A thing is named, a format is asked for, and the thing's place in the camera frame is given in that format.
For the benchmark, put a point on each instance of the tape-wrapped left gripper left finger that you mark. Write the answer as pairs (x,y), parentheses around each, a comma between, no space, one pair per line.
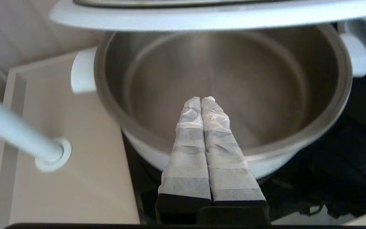
(187,159)

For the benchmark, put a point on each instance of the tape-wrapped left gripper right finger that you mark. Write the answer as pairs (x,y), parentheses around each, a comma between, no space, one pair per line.
(227,165)

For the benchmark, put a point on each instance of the glass lid with white rim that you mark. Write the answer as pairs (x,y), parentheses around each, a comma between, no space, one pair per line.
(202,20)

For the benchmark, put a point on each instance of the wide black glass cooktop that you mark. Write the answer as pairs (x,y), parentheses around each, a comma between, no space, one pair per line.
(345,143)

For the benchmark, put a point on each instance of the white round pole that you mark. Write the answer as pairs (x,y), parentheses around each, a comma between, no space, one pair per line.
(11,127)

